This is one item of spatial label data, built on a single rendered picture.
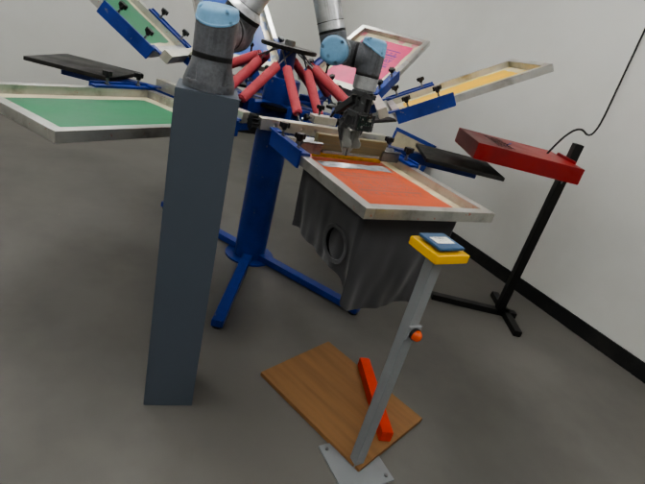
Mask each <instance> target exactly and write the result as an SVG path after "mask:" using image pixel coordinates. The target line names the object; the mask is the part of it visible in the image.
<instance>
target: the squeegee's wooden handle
mask: <svg viewBox="0 0 645 484"><path fill-rule="evenodd" d="M359 140H360V142H361V147H360V148H359V149H352V151H351V153H353V154H360V155H369V156H378V157H379V158H381V156H382V152H384V151H386V147H387V142H385V141H380V140H373V139H366V138H359ZM314 141H315V142H322V143H323V146H322V150H327V151H335V152H342V150H341V145H340V139H339V136H338V135H337V134H331V133H318V132H316V134H315V138H314Z"/></svg>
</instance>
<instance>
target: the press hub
mask: <svg viewBox="0 0 645 484"><path fill-rule="evenodd" d="M261 42H262V43H263V44H266V45H269V46H272V47H274V48H278V49H280V54H279V59H278V63H280V62H281V61H282V60H283V59H284V58H283V54H282V50H283V51H284V56H285V57H286V56H287V55H288V54H289V53H290V52H293V53H292V54H291V55H290V56H288V57H287V58H286V59H285V60H286V63H287V65H290V66H291V67H292V70H294V65H295V60H296V55H297V54H301V55H305V56H310V57H316V56H317V53H316V52H313V51H310V50H306V49H303V48H299V47H297V46H296V42H295V41H293V40H290V39H285V43H281V42H277V41H273V40H268V39H263V38H262V39H261ZM281 49H282V50H281ZM284 66H285V61H283V62H282V63H281V64H280V70H279V71H278V72H277V73H276V74H275V75H274V76H273V77H272V78H271V79H270V80H268V81H267V82H266V83H265V84H264V88H263V93H255V94H257V95H260V96H262V98H259V97H255V96H252V98H254V99H265V100H267V101H270V102H272V103H261V106H260V107H261V108H264V109H271V110H272V111H271V113H259V115H262V116H268V117H273V118H280V119H284V118H282V117H281V116H280V115H278V113H279V112H283V113H287V109H286V108H285V107H283V106H281V105H285V106H291V104H290V100H289V96H288V91H287V87H286V84H285V79H284V75H283V71H282V68H283V67H284ZM271 132H272V131H265V130H256V132H255V137H254V142H253V147H252V153H251V163H250V169H249V174H248V179H247V185H246V190H245V196H244V202H243V206H242V212H241V218H240V223H239V229H238V233H237V239H236V245H235V248H234V247H232V246H231V245H228V246H227V247H226V255H227V257H228V258H229V259H231V260H232V261H234V262H236V263H239V261H240V259H241V257H242V255H243V254H250V255H252V257H251V263H250V265H249V266H250V267H261V266H265V264H264V263H262V262H260V261H258V260H257V259H258V256H259V255H260V254H263V253H265V254H267V255H269V256H271V257H273V255H272V253H271V252H270V251H269V250H268V249H266V246H267V242H268V237H269V232H270V227H271V223H272V219H273V214H274V209H275V201H276V196H277V191H278V187H279V183H280V178H281V173H282V168H283V164H284V159H285V157H283V156H282V155H281V154H280V153H279V152H278V151H276V150H275V149H274V148H273V147H272V146H271V145H269V142H270V137H271Z"/></svg>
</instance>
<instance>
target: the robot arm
mask: <svg viewBox="0 0 645 484"><path fill-rule="evenodd" d="M269 1H270V0H227V1H226V3H225V4H222V3H217V2H210V1H202V2H200V3H199V4H198V7H197V11H196V14H195V16H196V21H195V30H194V38H193V48H192V57H191V60H190V62H189V63H188V65H187V68H186V70H185V72H184V74H183V78H182V84H183V85H185V86H188V87H190V88H193V89H196V90H199V91H203V92H207V93H212V94H218V95H233V94H234V88H235V86H234V80H233V73H232V61H233V54H234V53H240V52H243V51H245V50H246V49H248V48H249V47H250V46H251V44H252V42H253V40H254V34H255V32H256V30H257V28H258V27H259V25H260V24H261V22H260V14H261V13H262V12H263V10H264V9H265V7H266V6H267V4H268V2H269ZM313 3H314V9H315V14H316V19H317V25H318V30H319V36H320V42H321V51H320V57H321V59H322V60H324V61H325V62H326V63H328V64H330V65H334V66H336V65H340V64H341V65H345V66H349V67H354V68H356V73H355V76H354V80H353V85H352V87H354V88H353V89H352V91H351V93H354V94H356V95H351V96H349V97H348V98H347V99H345V100H344V101H343V102H342V103H341V104H339V105H338V106H336V107H335V113H336V114H341V115H342V116H343V117H341V120H340V122H339V126H338V135H339V139H340V145H341V150H342V152H343V155H344V156H347V155H348V154H349V153H350V152H351V151H352V149H359V148H360V147H361V142H360V140H359V136H360V135H361V134H362V132H367V133H371V132H372V128H373V124H374V120H375V117H376V116H374V115H372V114H370V107H371V104H372V100H374V101H375V99H376V96H374V93H373V92H375V90H376V88H377V84H378V80H379V76H380V73H381V69H382V65H383V61H384V59H385V55H386V50H387V43H386V41H385V40H382V39H378V38H374V37H370V36H365V37H364V40H363V42H361V41H360V42H359V41H355V40H351V39H347V37H346V27H345V21H344V15H343V8H342V2H341V0H313ZM372 121H373V122H372ZM348 127H349V128H348ZM350 129H352V131H351V130H350Z"/></svg>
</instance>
